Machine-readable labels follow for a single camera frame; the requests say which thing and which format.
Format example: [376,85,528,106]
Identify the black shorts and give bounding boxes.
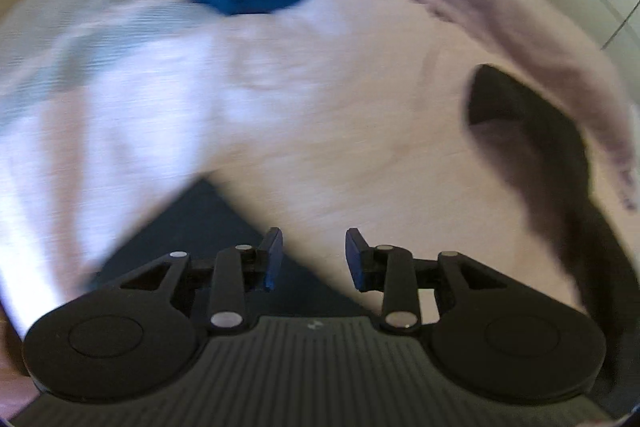
[465,64,639,414]

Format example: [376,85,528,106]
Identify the patterned white bedspread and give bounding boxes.
[0,0,640,338]

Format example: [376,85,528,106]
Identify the lilac fleece blanket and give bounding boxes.
[414,0,639,209]

